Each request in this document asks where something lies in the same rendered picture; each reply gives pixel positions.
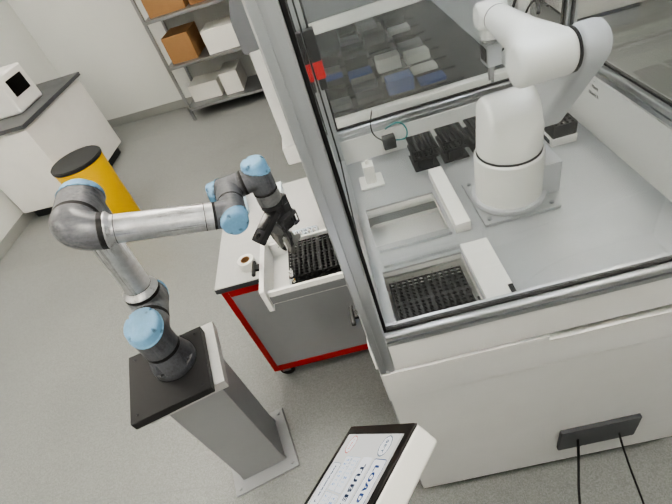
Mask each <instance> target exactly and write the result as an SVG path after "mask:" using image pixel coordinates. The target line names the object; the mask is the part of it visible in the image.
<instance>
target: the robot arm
mask: <svg viewBox="0 0 672 504"><path fill-rule="evenodd" d="M240 167H241V169H240V170H238V171H236V172H234V173H231V174H229V175H226V176H224V177H221V178H217V179H215V180H214V181H212V182H210V183H208V184H206V186H205V190H206V193H207V196H208V198H209V200H210V202H207V203H199V204H191V205H183V206H175V207H167V208H159V209H151V210H143V211H134V212H126V213H118V214H113V213H112V212H111V210H110V209H109V207H108V206H107V204H106V202H105V201H106V195H105V192H104V190H103V188H102V187H101V186H100V185H99V184H97V183H96V182H94V181H91V180H87V179H82V178H77V179H71V180H68V181H66V182H64V183H63V184H62V185H61V186H60V187H59V189H58V191H57V192H56V194H55V200H54V204H53V207H52V210H51V214H50V216H49V221H48V225H49V229H50V232H51V234H52V235H53V237H54V238H55V239H56V240H57V241H58V242H60V243H61V244H63V245H65V246H67V247H70V248H72V249H77V250H87V251H93V252H94V253H95V255H96V256H97V257H98V258H99V260H100V261H101V262H102V264H103V265H104V266H105V267H106V269H107V270H108V271H109V273H110V274H111V275H112V277H113V278H114V279H115V280H116V282H117V283H118V284H119V286H120V287H121V288H122V290H123V294H122V297H123V299H124V301H125V302H126V303H127V305H128V306H129V307H130V309H131V314H130V315H129V319H127V320H126V321H125V323H124V327H123V333H124V336H125V338H126V339H127V341H128V342H129V344H130V345H131V346H133V347H134V348H135V349H136V350H138V351H139V352H140V353H141V354H142V355H143V356H144V357H145V358H146V359H147V360H148V361H149V364H150V368H151V371H152V373H153V374H154V375H155V376H156V377H157V378H158V379H159V380H161V381H166V382H167V381H173V380H176V379H178V378H180V377H182V376H183V375H185V374H186V373H187V372H188V371H189V370H190V368H191V367H192V366H193V364H194V362H195V359H196V350H195V347H194V346H193V345H192V344H191V343H190V342H189V341H188V340H186V339H184V338H181V337H179V336H177V335H176V333H175V332H174V331H173V330H172V329H171V326H170V313H169V292H168V288H167V286H166V285H165V284H164V283H163V282H162V281H161V280H159V279H158V280H156V278H154V277H152V276H148V275H147V273H146V272H145V271H144V269H143V268H142V266H141V265H140V263H139V262H138V260H137V259H136V257H135V256H134V254H133V253H132V251H131V250H130V249H129V247H128V246H127V244H126V243H125V242H132V241H139V240H146V239H154V238H161V237H168V236H175V235H182V234H189V233H196V232H204V231H211V230H217V229H223V230H224V231H225V232H226V233H228V234H232V235H238V234H241V233H243V232H244V231H245V230H246V229H247V228H248V225H249V217H248V210H247V209H246V206H245V202H244V198H243V197H244V196H246V195H249V194H250V193H253V194H254V196H255V198H256V200H257V202H258V204H259V206H260V207H261V209H262V211H264V214H263V216H262V218H261V220H260V222H259V225H258V227H257V229H256V231H255V233H254V235H253V237H252V240H253V241H254V242H257V243H259V244H261V245H263V246H265V245H266V243H267V241H268V239H269V237H270V235H271V236H272V238H273V239H274V240H275V242H276V243H277V244H278V245H279V247H280V248H281V249H283V250H285V251H287V249H286V246H285V245H284V242H285V243H286V245H287V248H288V249H289V252H290V253H292V254H295V252H296V249H295V246H296V245H297V243H298V241H299V240H300V238H301V236H300V234H299V233H297V234H293V232H292V231H288V230H289V229H290V228H292V227H293V226H294V225H297V224H298V223H299V222H300V219H299V217H298V215H297V212H296V210H295V209H293V208H291V206H290V203H289V201H288V199H287V196H286V194H285V193H280V191H279V189H278V187H277V185H276V183H275V180H274V178H273V175H272V173H271V171H270V167H269V166H268V164H267V162H266V160H265V158H264V157H263V156H261V155H251V156H248V157H247V158H246V159H244V160H243V161H242V162H241V164H240ZM295 214H296V216H297V218H298V219H296V216H295Z"/></svg>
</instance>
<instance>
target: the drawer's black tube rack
mask: <svg viewBox="0 0 672 504"><path fill-rule="evenodd" d="M323 236H325V237H323ZM319 237H321V238H319ZM314 238H315V239H314ZM324 238H326V239H324ZM313 239H314V240H313ZM320 239H321V240H320ZM308 240H310V241H308ZM319 240H320V241H319ZM304 241H306V242H304ZM313 241H315V242H313ZM300 242H301V243H300ZM309 242H311V243H309ZM304 244H305V245H304ZM299 245H301V246H299ZM295 249H296V252H295V254H293V261H294V277H295V280H296V282H295V283H293V281H292V284H296V283H300V282H303V281H307V280H311V279H315V278H318V277H322V276H326V275H330V274H333V273H337V272H341V271H342V270H341V268H340V265H339V262H338V259H337V257H336V254H335V251H334V249H333V246H332V243H331V241H330V238H329V235H328V233H326V234H323V235H319V236H316V237H312V238H308V239H305V240H301V241H298V243H297V245H296V247H295Z"/></svg>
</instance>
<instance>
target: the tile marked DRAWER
mask: <svg viewBox="0 0 672 504"><path fill-rule="evenodd" d="M340 465H341V462H334V463H333V465H332V466H331V468H330V470H329V471H328V473H327V475H326V476H325V478H324V480H323V481H322V483H321V485H320V486H319V488H318V490H317V491H316V493H315V494H314V496H313V498H312V499H311V501H310V503H309V504H318V502H319V500H320V499H321V497H322V495H323V494H324V492H325V490H326V489H327V487H328V485H329V483H330V482H331V480H332V478H333V477H334V475H335V473H336V472H337V470H338V468H339V467H340Z"/></svg>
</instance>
